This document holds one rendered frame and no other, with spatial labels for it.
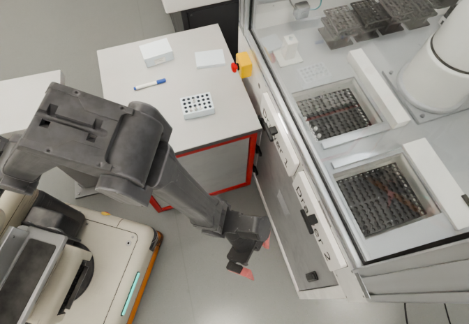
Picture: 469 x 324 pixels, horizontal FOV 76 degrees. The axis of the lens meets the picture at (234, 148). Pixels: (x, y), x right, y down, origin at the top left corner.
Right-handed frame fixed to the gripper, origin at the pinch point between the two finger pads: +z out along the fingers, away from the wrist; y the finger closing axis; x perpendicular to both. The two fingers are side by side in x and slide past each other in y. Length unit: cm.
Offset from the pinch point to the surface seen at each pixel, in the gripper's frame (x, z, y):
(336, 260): -17.3, 7.4, 9.7
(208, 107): 36, -24, 43
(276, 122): 5.6, -17.6, 39.9
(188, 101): 43, -29, 42
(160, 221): 100, 35, 19
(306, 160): -8.3, -12.4, 27.9
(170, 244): 90, 44, 11
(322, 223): -12.9, 1.1, 16.6
